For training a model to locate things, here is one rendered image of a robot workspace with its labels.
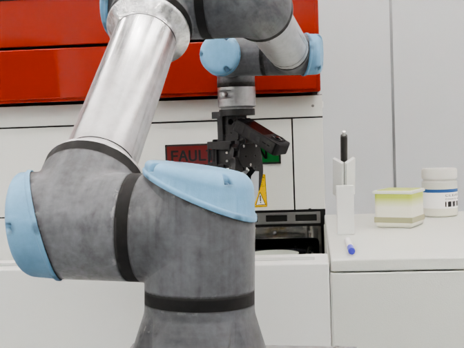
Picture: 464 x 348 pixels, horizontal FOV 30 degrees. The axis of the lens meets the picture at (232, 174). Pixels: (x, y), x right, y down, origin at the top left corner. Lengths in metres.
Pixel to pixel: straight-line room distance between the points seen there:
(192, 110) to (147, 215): 1.01
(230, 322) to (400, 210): 0.76
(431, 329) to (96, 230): 0.56
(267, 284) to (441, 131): 2.19
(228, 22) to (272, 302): 0.40
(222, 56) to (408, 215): 0.44
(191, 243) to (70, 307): 0.47
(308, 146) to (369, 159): 1.50
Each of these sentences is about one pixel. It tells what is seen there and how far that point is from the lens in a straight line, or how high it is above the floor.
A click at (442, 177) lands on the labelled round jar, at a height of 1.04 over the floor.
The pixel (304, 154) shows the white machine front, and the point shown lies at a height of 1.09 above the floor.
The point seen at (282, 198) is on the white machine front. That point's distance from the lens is 1.85.
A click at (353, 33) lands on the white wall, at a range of 3.35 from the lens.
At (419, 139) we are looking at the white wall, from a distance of 3.35.
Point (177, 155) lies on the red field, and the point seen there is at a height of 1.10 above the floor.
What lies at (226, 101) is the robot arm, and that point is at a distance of 1.68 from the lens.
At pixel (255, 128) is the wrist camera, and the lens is 1.68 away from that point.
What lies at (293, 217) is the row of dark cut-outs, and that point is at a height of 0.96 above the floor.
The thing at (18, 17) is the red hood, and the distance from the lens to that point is 1.91.
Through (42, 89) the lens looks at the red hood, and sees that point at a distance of 1.88.
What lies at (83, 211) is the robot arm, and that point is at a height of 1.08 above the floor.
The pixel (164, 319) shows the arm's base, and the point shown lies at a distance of 0.88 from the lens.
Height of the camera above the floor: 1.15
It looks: 3 degrees down
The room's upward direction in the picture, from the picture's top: 2 degrees counter-clockwise
